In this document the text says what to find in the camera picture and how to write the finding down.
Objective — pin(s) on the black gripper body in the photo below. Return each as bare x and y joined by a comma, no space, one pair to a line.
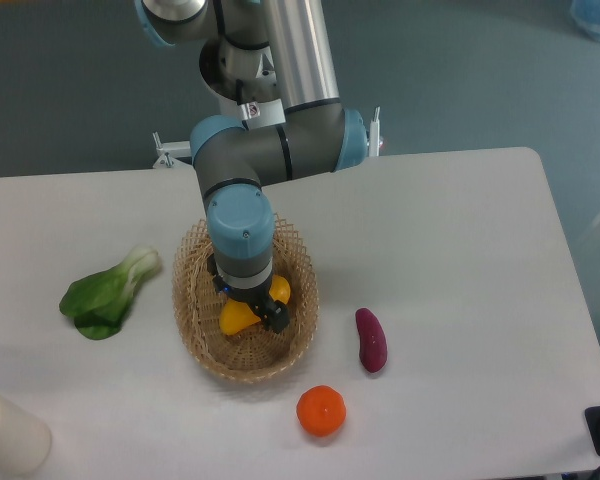
257,298

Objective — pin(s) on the yellow mango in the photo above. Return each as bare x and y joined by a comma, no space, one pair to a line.
236,316

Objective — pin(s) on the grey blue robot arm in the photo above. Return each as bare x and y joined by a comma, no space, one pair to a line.
233,164

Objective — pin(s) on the woven wicker basket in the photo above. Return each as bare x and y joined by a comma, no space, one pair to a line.
253,355

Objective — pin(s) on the purple sweet potato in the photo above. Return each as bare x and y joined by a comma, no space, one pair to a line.
373,348

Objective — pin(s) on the orange tangerine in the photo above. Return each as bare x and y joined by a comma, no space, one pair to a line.
321,411

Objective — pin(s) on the green bok choy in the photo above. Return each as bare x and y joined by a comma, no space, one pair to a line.
98,304

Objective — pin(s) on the cream cylindrical bottle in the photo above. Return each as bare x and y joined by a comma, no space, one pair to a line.
25,440

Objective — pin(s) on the blue plastic bag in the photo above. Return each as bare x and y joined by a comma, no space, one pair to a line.
586,15

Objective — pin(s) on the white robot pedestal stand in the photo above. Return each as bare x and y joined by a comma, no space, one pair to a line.
254,102

